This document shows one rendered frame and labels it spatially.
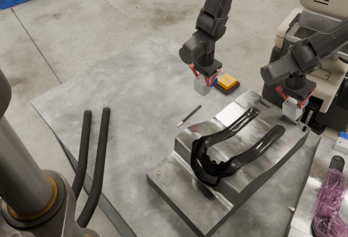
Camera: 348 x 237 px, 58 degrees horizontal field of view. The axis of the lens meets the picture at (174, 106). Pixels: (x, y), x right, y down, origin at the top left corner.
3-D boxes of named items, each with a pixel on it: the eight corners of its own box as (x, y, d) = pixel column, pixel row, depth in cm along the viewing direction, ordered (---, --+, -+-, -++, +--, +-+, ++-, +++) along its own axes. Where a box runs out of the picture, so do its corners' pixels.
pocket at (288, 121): (284, 119, 111) (287, 112, 108) (297, 127, 108) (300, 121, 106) (276, 126, 109) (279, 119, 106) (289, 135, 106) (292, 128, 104)
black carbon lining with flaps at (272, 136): (250, 109, 113) (255, 90, 106) (289, 135, 104) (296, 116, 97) (179, 166, 98) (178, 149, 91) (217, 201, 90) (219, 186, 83)
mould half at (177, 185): (246, 104, 124) (251, 79, 114) (304, 144, 110) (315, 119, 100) (147, 182, 102) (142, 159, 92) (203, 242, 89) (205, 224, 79)
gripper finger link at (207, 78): (207, 94, 108) (208, 74, 101) (192, 83, 112) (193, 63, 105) (220, 84, 111) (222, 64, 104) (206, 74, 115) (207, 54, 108)
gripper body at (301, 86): (303, 100, 91) (305, 83, 86) (274, 86, 97) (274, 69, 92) (317, 87, 93) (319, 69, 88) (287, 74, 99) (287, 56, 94)
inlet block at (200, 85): (218, 72, 120) (219, 61, 116) (228, 79, 118) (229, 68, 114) (193, 89, 115) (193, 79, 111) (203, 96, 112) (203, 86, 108)
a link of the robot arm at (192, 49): (228, 24, 90) (205, 9, 93) (202, 42, 85) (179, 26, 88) (219, 53, 100) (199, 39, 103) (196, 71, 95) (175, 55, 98)
